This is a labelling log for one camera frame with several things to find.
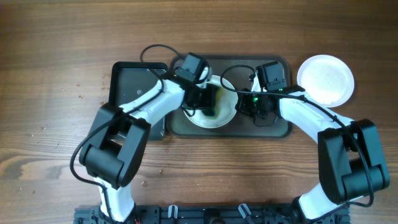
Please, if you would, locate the green yellow sponge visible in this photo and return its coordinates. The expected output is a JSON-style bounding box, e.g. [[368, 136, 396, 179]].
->
[[201, 85, 223, 119]]

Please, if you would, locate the white plate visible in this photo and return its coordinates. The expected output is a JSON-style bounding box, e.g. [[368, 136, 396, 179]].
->
[[184, 75, 238, 129], [297, 55, 354, 108]]

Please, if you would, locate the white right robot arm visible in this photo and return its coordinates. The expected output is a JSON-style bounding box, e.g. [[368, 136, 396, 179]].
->
[[236, 62, 390, 223]]

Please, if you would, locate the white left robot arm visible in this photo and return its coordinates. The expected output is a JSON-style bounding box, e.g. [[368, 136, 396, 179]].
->
[[73, 53, 218, 223]]

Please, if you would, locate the dark grey serving tray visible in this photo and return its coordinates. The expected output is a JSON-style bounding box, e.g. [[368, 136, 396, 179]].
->
[[165, 55, 293, 139]]

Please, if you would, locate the black water tray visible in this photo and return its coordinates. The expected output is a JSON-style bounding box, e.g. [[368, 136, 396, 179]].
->
[[108, 61, 170, 141]]

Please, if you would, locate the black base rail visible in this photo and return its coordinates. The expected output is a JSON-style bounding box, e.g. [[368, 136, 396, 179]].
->
[[73, 203, 351, 224]]

